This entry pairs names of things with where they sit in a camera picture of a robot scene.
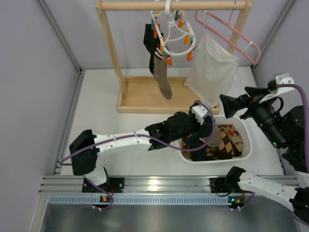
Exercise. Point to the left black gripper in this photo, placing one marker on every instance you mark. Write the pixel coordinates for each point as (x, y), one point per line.
(201, 128)

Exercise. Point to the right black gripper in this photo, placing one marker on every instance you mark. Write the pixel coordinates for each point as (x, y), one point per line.
(249, 103)

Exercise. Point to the dark navy sock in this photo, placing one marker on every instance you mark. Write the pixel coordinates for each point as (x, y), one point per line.
(198, 138)

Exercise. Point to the brown striped-cuff sock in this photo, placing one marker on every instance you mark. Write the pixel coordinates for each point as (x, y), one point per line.
(160, 73)

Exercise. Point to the white plastic clip hanger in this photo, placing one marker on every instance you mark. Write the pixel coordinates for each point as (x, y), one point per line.
(170, 36)

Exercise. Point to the black sock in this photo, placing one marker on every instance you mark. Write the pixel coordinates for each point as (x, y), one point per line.
(152, 45)

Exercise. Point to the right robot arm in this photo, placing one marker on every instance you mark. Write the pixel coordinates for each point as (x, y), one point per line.
(289, 132)

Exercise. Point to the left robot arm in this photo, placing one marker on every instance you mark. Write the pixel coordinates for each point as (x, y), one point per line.
(88, 149)

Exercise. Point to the argyle patterned socks pile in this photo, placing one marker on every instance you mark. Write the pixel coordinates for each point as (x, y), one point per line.
(231, 146)

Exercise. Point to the white plastic laundry basket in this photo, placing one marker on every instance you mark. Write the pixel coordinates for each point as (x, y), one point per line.
(242, 129)

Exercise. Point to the white mesh laundry bag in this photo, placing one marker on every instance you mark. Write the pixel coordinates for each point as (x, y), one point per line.
(212, 72)

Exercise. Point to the orange clothes peg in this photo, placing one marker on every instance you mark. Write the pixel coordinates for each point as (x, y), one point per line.
(189, 56)
(168, 60)
(187, 39)
(180, 23)

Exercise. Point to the wooden clothes rack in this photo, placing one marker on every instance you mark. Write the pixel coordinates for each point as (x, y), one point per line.
(138, 94)

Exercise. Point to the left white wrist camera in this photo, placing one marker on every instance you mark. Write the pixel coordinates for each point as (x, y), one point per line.
(201, 111)

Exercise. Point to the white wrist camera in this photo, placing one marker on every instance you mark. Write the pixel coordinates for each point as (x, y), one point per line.
(281, 83)
(201, 111)

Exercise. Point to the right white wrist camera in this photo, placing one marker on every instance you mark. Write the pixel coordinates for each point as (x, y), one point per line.
(281, 83)

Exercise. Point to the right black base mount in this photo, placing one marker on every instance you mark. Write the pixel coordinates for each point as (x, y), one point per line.
(220, 187)

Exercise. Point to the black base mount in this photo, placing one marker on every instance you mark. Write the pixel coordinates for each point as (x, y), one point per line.
(220, 187)
(114, 185)

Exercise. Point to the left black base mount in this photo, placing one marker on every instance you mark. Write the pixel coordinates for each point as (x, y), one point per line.
(114, 185)

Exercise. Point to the white slotted cable duct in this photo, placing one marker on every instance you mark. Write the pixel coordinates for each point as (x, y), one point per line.
(119, 199)

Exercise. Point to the aluminium mounting rail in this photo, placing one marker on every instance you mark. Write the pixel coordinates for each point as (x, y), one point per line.
(73, 185)

